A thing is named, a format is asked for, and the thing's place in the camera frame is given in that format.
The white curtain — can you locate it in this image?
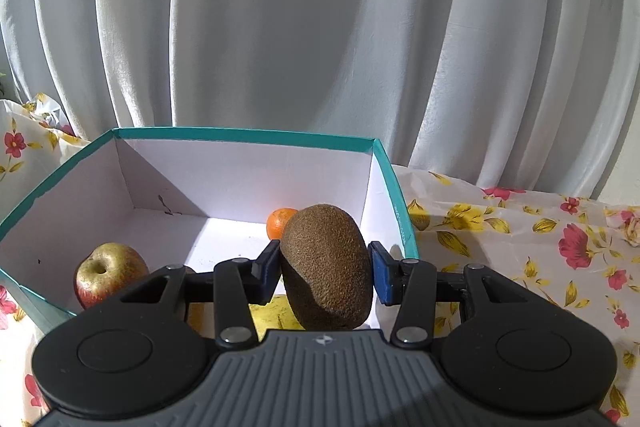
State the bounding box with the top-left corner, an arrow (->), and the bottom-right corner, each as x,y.
0,0 -> 640,204

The small orange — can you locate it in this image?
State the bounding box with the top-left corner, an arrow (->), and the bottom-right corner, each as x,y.
265,207 -> 299,242

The yellow pear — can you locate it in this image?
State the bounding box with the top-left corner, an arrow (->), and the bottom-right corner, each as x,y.
187,293 -> 302,334

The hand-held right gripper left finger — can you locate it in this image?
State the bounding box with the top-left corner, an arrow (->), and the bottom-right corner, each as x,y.
120,239 -> 282,349

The yellow and red apple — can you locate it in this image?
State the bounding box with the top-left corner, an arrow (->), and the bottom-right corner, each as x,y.
74,243 -> 151,311

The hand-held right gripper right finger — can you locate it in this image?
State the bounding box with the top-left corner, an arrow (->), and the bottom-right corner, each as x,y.
367,242 -> 531,349

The teal cardboard box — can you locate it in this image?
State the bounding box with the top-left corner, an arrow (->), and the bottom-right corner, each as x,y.
0,128 -> 420,334

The brown kiwi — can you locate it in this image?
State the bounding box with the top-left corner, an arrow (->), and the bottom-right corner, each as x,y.
279,204 -> 375,332

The floral plastic tablecloth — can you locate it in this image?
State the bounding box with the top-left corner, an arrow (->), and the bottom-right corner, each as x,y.
0,93 -> 640,427

